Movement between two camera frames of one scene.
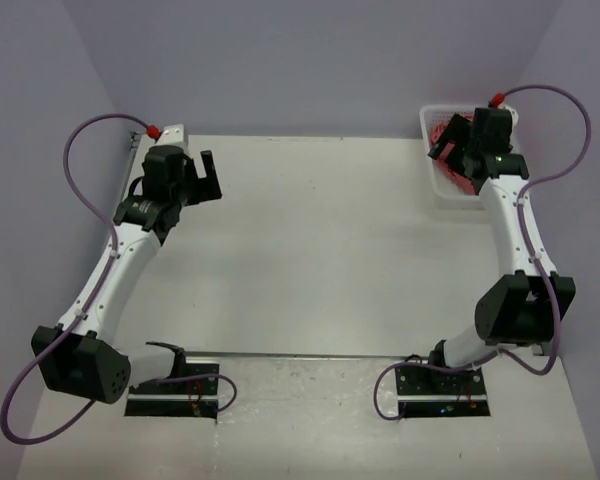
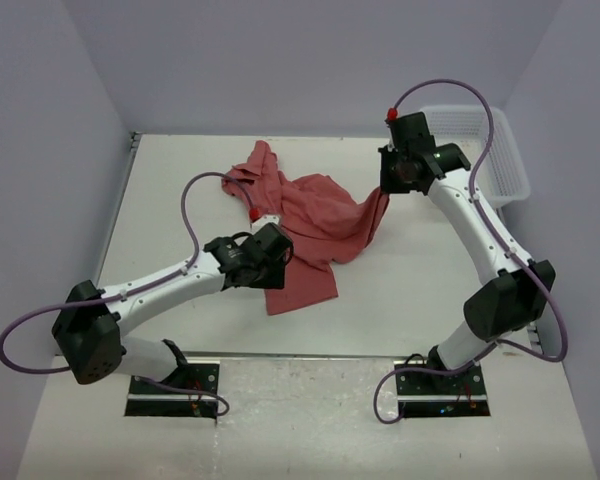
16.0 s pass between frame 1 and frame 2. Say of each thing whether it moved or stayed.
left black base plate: stayed
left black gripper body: moved
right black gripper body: moved
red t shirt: moved
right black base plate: stayed
